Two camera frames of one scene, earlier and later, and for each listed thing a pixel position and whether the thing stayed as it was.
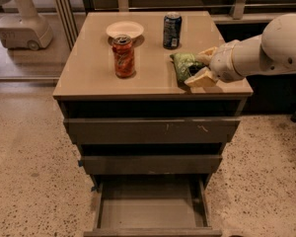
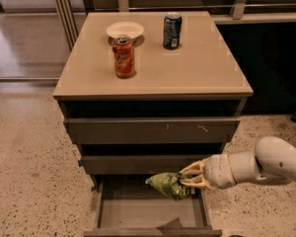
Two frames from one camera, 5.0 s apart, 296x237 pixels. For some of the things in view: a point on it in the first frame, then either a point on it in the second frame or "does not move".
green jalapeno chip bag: [185, 66] to [170, 184]
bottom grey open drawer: [153, 205] does not move
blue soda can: [172, 30] does not move
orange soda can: [124, 57] does not move
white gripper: [222, 63] to [216, 172]
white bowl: [129, 28] does not move
